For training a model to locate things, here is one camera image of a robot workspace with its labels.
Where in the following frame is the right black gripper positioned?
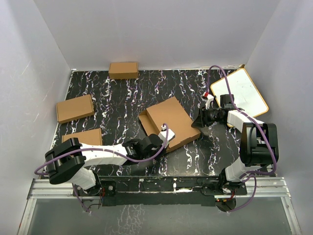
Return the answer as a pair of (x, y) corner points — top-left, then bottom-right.
(192, 105), (223, 128)

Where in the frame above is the large cardboard box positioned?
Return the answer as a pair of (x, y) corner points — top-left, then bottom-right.
(138, 97), (201, 153)

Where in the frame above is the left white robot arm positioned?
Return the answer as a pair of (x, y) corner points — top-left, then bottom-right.
(45, 129), (175, 195)

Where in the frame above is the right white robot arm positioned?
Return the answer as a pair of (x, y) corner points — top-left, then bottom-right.
(191, 92), (279, 194)

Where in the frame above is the folded cardboard box front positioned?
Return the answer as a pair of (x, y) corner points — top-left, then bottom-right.
(62, 128), (103, 145)

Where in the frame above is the folded cardboard box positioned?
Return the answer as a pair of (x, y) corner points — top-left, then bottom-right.
(109, 62), (138, 80)
(56, 94), (95, 124)
(62, 128), (103, 145)

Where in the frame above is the folded cardboard box back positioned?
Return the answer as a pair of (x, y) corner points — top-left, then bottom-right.
(109, 62), (138, 80)

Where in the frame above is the folded cardboard box left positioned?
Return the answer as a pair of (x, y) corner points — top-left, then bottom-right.
(56, 94), (95, 124)

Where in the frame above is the white board yellow rim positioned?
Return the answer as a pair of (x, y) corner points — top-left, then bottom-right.
(207, 68), (269, 132)

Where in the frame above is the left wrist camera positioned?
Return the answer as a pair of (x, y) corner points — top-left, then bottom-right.
(158, 123), (175, 148)

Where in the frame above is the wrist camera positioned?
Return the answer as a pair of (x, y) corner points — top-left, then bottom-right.
(158, 123), (175, 148)
(202, 92), (216, 109)

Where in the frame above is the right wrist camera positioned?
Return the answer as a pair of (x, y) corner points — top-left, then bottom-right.
(202, 92), (216, 109)

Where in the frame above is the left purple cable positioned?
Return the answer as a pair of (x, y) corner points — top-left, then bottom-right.
(34, 122), (169, 212)

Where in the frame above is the purple cable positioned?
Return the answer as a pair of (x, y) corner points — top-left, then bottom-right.
(34, 122), (169, 212)
(207, 65), (278, 212)

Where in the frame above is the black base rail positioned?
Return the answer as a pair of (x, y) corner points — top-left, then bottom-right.
(74, 176), (247, 211)

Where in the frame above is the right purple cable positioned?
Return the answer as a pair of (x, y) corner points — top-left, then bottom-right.
(207, 65), (278, 212)

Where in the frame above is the aluminium frame rail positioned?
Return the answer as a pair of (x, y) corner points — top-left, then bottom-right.
(18, 122), (303, 235)

